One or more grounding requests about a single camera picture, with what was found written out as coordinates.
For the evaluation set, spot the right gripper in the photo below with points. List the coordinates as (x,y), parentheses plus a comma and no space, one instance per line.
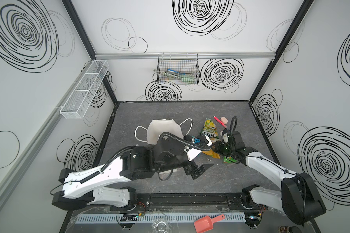
(216,147)

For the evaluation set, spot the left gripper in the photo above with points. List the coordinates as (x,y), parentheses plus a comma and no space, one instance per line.
(190,169)

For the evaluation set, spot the yellow green snack packet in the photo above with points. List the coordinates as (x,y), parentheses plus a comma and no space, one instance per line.
(209,129)

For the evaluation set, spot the white paper bag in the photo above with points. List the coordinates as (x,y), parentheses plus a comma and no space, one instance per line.
(159,126)

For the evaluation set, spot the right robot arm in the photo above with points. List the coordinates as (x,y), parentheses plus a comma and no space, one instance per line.
(286,180)

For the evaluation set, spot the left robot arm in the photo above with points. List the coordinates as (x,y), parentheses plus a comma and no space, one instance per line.
(92,187)

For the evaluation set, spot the pink round eraser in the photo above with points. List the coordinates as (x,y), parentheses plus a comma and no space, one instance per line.
(224,120)

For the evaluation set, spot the pink marker pen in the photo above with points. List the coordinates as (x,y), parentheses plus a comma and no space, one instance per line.
(220,122)

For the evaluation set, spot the red plastic scoop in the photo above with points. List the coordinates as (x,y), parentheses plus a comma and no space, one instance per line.
(206,223)

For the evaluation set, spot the clear glass bowl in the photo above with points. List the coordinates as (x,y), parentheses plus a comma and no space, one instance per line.
(160,225)

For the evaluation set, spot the green items in basket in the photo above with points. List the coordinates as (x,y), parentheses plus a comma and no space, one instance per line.
(180,77)

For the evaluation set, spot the dark jar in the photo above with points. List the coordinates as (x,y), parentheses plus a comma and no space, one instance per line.
(289,229)

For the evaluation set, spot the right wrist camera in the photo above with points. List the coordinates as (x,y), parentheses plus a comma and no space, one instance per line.
(226,138)

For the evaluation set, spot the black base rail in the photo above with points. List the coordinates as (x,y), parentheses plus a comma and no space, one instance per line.
(192,199)

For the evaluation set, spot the black wire basket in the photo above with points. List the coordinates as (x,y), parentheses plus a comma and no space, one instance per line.
(182,62)

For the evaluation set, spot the white slotted cable duct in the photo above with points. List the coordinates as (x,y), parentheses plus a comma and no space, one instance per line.
(147,218)

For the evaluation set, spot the clear wall shelf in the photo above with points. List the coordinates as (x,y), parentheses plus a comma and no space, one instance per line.
(81,97)

